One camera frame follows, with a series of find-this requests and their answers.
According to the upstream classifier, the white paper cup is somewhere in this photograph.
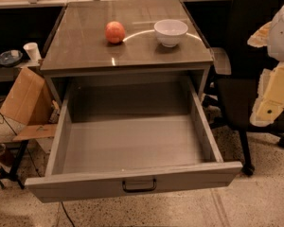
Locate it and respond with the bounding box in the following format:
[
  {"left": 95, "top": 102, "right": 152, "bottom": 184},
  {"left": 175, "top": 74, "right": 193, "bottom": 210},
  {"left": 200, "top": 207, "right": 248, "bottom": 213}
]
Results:
[{"left": 23, "top": 43, "right": 41, "bottom": 61}]

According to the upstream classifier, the black office chair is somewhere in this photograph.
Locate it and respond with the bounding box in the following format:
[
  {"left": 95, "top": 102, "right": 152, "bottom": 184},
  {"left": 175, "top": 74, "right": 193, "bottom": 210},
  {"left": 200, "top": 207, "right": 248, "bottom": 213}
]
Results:
[{"left": 210, "top": 0, "right": 284, "bottom": 175}]

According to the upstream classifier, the black floor cable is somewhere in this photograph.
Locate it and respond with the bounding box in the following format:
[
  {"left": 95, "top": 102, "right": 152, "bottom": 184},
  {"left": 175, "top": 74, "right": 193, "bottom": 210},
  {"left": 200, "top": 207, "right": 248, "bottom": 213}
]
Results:
[{"left": 60, "top": 201, "right": 76, "bottom": 227}]

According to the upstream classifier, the red apple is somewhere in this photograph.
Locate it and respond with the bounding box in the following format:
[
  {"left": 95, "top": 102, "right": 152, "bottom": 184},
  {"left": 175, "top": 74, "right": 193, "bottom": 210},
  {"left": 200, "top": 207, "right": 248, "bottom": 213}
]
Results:
[{"left": 105, "top": 21, "right": 125, "bottom": 44}]

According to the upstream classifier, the grey top drawer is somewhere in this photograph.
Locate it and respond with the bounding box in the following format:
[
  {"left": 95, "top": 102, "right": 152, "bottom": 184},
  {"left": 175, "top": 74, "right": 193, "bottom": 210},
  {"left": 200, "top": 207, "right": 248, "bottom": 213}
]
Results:
[{"left": 26, "top": 77, "right": 241, "bottom": 202}]

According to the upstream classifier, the brown cardboard box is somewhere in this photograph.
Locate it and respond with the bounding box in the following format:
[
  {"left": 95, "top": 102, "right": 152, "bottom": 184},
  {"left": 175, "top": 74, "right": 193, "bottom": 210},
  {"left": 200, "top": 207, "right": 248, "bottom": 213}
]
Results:
[{"left": 0, "top": 67, "right": 58, "bottom": 141}]

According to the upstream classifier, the black metal stand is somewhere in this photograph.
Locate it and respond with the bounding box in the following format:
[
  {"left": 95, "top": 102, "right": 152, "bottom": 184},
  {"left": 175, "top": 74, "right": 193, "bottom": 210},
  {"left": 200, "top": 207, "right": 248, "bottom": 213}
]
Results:
[{"left": 0, "top": 140, "right": 28, "bottom": 189}]

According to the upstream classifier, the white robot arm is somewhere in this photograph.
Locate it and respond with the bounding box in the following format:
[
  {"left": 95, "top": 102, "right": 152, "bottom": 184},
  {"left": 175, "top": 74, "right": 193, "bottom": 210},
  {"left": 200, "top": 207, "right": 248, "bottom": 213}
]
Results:
[{"left": 247, "top": 5, "right": 284, "bottom": 127}]

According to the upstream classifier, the grey drawer cabinet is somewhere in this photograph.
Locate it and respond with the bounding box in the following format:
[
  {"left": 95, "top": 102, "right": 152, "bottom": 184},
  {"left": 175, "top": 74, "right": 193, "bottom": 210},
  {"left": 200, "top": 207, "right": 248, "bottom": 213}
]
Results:
[{"left": 41, "top": 0, "right": 213, "bottom": 102}]

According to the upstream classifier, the dark blue plate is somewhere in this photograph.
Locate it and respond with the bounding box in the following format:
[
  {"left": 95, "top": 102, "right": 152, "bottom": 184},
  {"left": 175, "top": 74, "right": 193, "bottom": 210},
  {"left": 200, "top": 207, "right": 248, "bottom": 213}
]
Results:
[{"left": 0, "top": 50, "right": 23, "bottom": 67}]

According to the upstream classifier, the white bowl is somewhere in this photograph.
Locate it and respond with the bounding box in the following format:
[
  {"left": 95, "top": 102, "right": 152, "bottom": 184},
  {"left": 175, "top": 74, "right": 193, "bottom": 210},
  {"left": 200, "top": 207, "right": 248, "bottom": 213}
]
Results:
[{"left": 154, "top": 19, "right": 188, "bottom": 47}]

